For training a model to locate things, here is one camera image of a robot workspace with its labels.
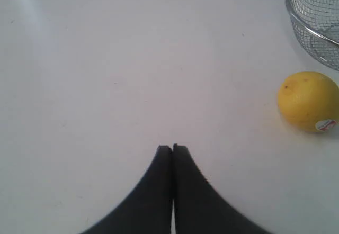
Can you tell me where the yellow lemon with sticker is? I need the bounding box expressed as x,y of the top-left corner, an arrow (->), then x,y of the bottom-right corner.
277,71 -> 338,133

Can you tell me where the oval wire mesh basket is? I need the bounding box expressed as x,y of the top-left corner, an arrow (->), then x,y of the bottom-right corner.
285,0 -> 338,71

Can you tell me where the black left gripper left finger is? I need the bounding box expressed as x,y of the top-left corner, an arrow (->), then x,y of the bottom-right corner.
84,146 -> 173,234

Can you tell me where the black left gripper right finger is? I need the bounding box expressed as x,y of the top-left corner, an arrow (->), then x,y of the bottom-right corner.
173,144 -> 268,234

